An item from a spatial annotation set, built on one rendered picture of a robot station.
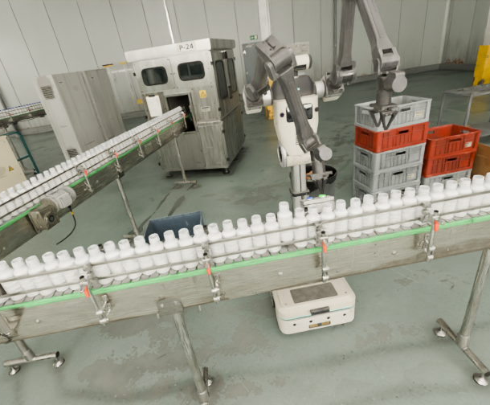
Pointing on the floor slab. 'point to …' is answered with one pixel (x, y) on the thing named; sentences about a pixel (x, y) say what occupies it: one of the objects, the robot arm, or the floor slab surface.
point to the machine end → (158, 83)
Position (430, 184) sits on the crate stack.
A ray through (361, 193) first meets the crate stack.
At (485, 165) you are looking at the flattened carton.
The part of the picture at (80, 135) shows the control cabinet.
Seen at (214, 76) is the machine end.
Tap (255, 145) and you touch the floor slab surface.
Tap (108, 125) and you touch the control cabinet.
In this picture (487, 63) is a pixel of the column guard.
